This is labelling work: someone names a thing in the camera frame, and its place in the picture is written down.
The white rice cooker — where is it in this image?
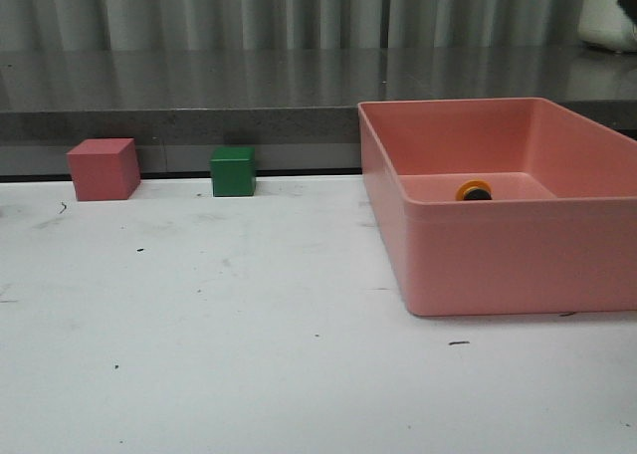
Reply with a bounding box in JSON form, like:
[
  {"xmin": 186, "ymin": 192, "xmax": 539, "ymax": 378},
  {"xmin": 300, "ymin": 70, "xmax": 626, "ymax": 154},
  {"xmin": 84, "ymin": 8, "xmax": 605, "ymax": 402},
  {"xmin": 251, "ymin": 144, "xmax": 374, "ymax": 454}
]
[{"xmin": 577, "ymin": 0, "xmax": 636, "ymax": 53}]

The green wooden cube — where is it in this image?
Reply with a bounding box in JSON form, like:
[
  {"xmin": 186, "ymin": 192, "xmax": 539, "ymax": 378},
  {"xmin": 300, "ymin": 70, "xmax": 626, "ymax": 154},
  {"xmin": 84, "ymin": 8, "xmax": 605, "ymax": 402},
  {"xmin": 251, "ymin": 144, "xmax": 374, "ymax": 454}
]
[{"xmin": 210, "ymin": 146, "xmax": 256, "ymax": 197}]

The yellow push button switch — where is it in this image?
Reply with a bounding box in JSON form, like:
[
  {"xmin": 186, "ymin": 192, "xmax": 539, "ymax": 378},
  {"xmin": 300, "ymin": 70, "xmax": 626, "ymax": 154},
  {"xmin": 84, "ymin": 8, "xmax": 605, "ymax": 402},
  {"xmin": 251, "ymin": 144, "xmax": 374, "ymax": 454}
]
[{"xmin": 455, "ymin": 179, "xmax": 493, "ymax": 201}]

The grey stone counter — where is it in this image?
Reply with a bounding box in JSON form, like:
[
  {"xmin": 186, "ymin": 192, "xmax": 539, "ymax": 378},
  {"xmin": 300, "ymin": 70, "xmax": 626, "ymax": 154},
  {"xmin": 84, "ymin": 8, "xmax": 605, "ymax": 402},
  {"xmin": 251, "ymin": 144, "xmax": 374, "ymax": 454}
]
[{"xmin": 1, "ymin": 46, "xmax": 636, "ymax": 181}]

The pink plastic bin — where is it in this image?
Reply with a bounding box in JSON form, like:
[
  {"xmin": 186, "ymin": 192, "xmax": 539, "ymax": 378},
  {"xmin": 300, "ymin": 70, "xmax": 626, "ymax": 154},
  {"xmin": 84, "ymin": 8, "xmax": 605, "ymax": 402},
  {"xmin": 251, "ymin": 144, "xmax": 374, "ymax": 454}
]
[{"xmin": 358, "ymin": 98, "xmax": 636, "ymax": 317}]

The pink wooden cube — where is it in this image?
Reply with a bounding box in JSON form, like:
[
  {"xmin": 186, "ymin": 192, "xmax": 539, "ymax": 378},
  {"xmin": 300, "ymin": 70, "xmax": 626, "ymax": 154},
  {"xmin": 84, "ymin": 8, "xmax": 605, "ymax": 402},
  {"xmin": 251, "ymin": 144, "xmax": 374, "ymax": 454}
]
[{"xmin": 67, "ymin": 138, "xmax": 141, "ymax": 201}]

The grey pleated curtain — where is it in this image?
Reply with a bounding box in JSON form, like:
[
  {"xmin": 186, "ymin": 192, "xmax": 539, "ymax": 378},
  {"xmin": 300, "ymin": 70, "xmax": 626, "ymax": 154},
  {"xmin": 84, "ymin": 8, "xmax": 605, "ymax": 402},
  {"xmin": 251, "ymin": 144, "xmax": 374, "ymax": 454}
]
[{"xmin": 1, "ymin": 0, "xmax": 583, "ymax": 52}]

